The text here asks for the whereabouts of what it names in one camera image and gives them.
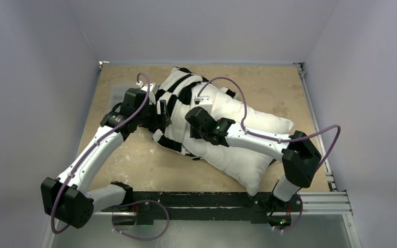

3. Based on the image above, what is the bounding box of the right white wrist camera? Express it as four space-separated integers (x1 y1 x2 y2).
193 96 213 108

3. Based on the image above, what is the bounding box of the clear plastic organizer box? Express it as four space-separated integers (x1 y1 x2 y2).
111 84 131 104

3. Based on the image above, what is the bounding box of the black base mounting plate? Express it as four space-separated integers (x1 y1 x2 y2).
102 191 302 227

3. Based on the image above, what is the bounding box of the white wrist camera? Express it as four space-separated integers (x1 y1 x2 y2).
136 81 159 105
193 96 213 108

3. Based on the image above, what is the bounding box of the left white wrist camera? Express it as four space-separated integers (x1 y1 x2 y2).
136 81 159 105

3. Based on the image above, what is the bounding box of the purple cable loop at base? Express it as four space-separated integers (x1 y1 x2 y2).
111 199 171 242

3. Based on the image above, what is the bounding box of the white pillow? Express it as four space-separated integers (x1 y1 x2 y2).
171 83 295 197

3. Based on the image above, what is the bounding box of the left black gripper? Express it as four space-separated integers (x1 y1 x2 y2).
135 99 171 128

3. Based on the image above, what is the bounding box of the black white checkered pillowcase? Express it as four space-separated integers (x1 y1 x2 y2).
148 67 208 161

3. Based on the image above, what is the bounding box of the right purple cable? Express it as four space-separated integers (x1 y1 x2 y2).
195 76 342 172

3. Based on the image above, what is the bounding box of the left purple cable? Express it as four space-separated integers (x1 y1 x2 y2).
50 72 151 235

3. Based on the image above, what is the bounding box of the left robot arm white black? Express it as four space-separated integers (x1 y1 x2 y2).
40 83 168 234

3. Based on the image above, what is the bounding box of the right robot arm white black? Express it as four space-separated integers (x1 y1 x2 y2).
185 107 322 210

